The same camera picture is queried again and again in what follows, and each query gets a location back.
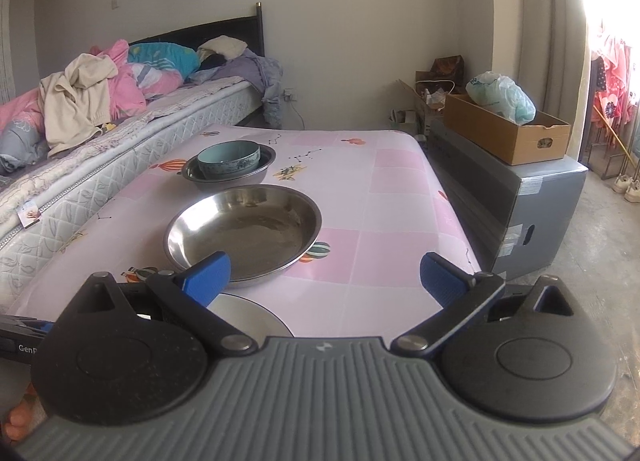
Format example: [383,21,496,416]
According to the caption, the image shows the white ceramic plate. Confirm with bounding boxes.
[207,293,293,347]

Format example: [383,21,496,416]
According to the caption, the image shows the teal ceramic bowl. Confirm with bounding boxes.
[196,140,262,179]

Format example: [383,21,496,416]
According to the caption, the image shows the person's left hand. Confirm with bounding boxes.
[1,383,47,444]

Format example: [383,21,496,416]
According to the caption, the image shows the large grey box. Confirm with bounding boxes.
[426,121,587,280]

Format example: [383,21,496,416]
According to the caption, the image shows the white quilted mattress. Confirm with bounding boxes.
[1,77,262,311]

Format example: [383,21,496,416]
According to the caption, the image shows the wide steel plate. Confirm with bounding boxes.
[164,184,322,288]

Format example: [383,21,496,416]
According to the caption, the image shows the pink patterned tablecloth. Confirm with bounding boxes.
[8,126,478,340]

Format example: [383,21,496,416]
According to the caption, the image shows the white shoes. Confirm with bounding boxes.
[612,174,640,204]

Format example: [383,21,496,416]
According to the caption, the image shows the deep steel bowl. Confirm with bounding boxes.
[180,140,277,192]

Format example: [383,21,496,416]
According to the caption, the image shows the brown cardboard box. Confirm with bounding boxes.
[442,95,572,165]

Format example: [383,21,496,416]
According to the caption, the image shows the beige garment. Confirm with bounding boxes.
[38,54,118,158]

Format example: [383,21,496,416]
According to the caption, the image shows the light green plastic bag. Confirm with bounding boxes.
[465,71,537,126]

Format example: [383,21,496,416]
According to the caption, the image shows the hanging red pink clothes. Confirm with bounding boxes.
[591,28,634,128]

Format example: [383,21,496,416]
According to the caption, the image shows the pink blanket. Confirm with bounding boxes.
[1,39,184,135]

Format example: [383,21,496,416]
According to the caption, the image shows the white printed cardboard box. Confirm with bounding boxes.
[398,54,465,136]

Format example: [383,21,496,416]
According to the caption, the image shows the teal patterned pillow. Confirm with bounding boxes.
[128,43,201,80]

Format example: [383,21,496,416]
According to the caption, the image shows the purple grey bedsheet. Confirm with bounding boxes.
[186,35,283,129]

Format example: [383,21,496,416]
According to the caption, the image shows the black bed headboard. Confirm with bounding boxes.
[132,2,266,57]

